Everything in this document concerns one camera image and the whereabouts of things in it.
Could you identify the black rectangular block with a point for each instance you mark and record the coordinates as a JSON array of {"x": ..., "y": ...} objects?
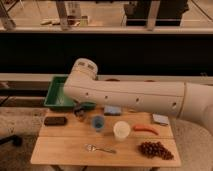
[{"x": 55, "y": 121}]

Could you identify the white cup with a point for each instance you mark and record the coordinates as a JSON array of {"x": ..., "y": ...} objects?
[{"x": 121, "y": 130}]

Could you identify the bunch of dark grapes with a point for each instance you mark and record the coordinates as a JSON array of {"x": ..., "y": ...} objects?
[{"x": 155, "y": 149}]

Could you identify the orange carrot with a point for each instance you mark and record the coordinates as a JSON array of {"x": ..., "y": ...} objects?
[{"x": 145, "y": 128}]

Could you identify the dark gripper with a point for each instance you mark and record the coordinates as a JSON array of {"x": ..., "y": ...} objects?
[{"x": 80, "y": 113}]

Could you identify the blue cup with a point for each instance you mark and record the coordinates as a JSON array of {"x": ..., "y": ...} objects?
[{"x": 97, "y": 123}]

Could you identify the green plastic tray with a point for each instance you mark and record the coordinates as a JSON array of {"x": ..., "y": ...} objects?
[{"x": 55, "y": 98}]

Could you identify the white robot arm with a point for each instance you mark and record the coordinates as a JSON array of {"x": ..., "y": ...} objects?
[{"x": 186, "y": 101}]

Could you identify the silver fork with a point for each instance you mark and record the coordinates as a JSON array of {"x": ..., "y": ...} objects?
[{"x": 91, "y": 148}]

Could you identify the blue sponge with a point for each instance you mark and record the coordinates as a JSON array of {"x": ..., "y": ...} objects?
[{"x": 112, "y": 111}]

